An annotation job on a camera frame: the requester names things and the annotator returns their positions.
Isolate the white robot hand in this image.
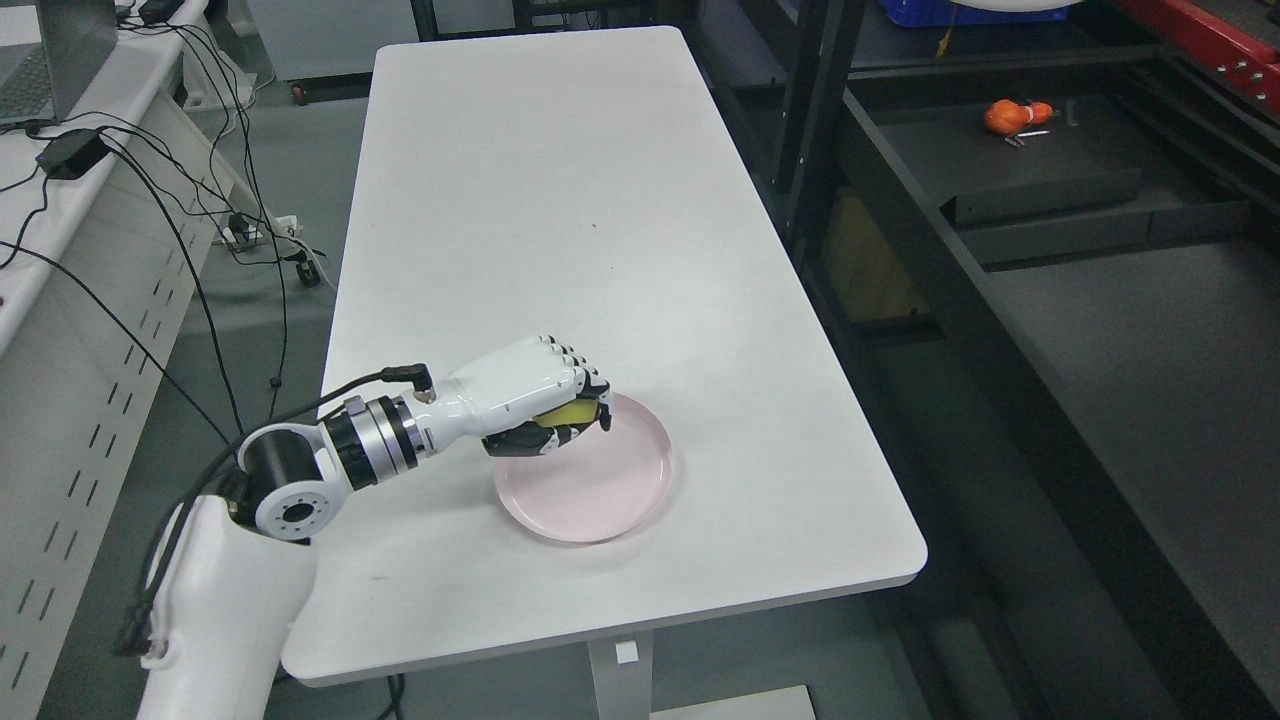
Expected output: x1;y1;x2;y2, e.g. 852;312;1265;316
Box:
404;334;613;457

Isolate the green yellow sponge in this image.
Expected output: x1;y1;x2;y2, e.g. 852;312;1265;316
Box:
532;398;599;428

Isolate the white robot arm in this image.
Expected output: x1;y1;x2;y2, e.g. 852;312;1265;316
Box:
120;389;452;719

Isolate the orange toy on shelf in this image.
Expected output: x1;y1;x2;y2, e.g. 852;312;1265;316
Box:
983;99;1055;137

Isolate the pink round plate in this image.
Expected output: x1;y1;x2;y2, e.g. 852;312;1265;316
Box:
494;395;675;544

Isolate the white table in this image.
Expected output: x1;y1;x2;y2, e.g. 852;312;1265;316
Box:
284;27;928;685

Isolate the white power strip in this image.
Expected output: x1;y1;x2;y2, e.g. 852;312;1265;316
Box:
212;213;300;252

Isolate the white side desk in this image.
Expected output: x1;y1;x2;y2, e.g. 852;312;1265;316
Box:
1;29;259;719

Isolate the black power adapter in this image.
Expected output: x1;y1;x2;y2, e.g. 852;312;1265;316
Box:
35;128;110;181

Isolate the grey laptop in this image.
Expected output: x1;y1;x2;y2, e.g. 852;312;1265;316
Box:
1;1;116;126

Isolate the blue crate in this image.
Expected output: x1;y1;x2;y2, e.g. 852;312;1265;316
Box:
879;1;1075;28

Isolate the black metal rack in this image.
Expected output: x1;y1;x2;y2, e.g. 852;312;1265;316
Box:
690;0;1280;720

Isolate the red metal beam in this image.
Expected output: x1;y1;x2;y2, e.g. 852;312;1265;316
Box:
1116;1;1279;117

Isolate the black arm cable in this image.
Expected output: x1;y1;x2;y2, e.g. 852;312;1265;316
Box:
111;363;435;659

